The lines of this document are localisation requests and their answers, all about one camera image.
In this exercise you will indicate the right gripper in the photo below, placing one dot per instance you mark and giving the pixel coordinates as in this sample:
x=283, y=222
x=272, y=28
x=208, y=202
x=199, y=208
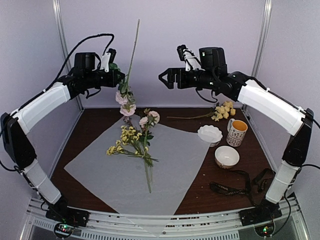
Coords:
x=170, y=83

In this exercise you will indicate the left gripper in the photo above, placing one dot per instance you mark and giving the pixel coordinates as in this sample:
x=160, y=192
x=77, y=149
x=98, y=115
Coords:
x=113, y=81

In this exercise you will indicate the yellow fake flower bunch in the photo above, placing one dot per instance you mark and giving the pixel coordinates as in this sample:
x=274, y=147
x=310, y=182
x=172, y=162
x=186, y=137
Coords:
x=129, y=144

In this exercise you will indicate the white wrapping paper sheet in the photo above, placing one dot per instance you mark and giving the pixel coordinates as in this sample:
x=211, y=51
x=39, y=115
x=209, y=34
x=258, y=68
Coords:
x=120, y=181

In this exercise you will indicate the purple rose stem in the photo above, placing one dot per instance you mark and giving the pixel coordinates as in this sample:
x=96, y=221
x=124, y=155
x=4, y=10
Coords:
x=132, y=122

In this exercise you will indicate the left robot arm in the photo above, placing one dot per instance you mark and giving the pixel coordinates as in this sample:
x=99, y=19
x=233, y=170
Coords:
x=16, y=125

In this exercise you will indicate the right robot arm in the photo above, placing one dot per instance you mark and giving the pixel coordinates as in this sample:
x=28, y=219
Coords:
x=298, y=122

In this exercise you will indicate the scalloped white dish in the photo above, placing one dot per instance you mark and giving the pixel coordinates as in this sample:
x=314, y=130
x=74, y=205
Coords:
x=210, y=134

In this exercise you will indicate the patterned mug yellow inside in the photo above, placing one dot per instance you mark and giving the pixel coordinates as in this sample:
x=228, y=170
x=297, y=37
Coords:
x=236, y=131

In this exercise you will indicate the round white bowl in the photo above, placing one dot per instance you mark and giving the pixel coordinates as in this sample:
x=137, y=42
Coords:
x=226, y=157

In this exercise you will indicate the left aluminium frame post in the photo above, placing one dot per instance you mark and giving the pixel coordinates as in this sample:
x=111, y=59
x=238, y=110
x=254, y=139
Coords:
x=63, y=43

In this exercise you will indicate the aluminium frame post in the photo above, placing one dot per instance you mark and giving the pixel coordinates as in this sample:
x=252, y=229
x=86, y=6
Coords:
x=264, y=30
x=63, y=43

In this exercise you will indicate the right aluminium frame post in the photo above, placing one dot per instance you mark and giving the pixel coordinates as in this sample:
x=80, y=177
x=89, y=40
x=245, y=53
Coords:
x=264, y=30

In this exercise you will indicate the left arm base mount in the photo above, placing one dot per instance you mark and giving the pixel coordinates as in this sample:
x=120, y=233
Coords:
x=67, y=218

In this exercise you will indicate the front aluminium rail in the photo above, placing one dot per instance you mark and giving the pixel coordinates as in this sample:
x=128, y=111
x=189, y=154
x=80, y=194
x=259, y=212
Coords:
x=202, y=216

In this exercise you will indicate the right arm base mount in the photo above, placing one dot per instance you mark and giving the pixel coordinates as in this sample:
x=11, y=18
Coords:
x=261, y=218

